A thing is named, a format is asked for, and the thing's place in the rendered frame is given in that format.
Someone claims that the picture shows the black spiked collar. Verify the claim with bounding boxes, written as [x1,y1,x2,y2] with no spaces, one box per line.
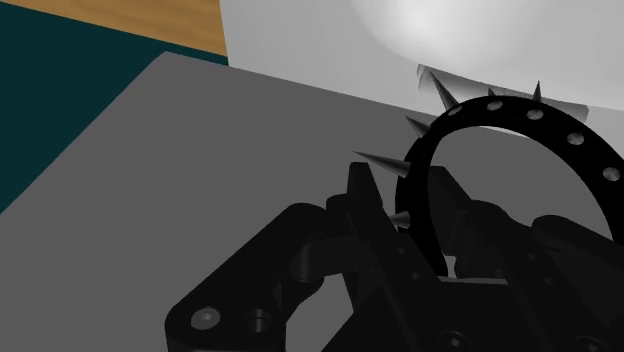
[353,80,624,279]

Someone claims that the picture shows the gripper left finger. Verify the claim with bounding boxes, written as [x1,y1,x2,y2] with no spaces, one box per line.
[164,162,440,352]

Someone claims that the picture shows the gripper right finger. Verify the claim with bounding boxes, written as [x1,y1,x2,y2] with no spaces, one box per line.
[427,166,624,345]

